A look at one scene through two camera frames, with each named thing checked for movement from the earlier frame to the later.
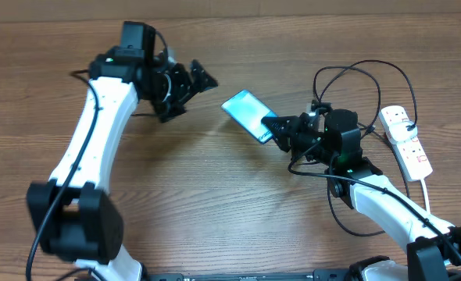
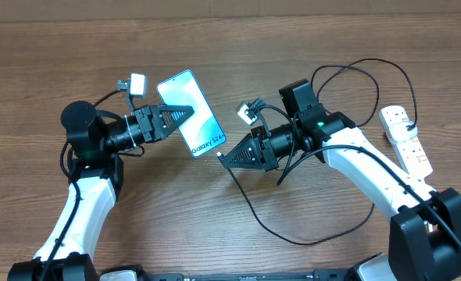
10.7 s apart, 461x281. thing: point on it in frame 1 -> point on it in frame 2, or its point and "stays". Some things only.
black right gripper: [289, 125] -> [258, 159]
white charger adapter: [399, 132] stays
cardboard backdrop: [51, 11] stays
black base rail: [318, 275] stays
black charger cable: [319, 99] -> [350, 65]
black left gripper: [185, 89] -> [144, 112]
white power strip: [410, 154] stays
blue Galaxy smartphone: [248, 110] -> [200, 130]
